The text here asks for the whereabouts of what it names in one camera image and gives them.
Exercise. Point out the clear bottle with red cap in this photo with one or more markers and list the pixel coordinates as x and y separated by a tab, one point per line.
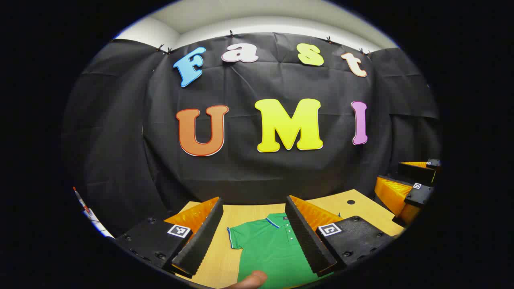
81	200

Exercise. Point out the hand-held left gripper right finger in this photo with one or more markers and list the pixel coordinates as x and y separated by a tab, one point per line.
307	241

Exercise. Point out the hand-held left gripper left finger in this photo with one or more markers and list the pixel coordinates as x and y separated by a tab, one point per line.
200	241

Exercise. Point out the green T-shirt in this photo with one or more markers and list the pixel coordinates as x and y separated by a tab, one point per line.
269	253

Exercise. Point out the white side desk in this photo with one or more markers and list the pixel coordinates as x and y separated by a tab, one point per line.
100	228

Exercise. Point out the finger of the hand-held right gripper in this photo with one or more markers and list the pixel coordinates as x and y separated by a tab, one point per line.
417	172
419	194

